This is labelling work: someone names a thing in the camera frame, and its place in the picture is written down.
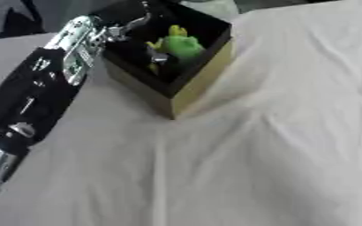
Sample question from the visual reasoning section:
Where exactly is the green soft toy frog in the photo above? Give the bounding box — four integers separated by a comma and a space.
144, 24, 207, 69

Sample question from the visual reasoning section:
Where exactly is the tan cardboard box black inside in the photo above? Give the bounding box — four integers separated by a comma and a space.
88, 0, 237, 120

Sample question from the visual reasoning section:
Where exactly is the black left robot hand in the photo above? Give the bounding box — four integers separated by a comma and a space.
91, 0, 183, 76

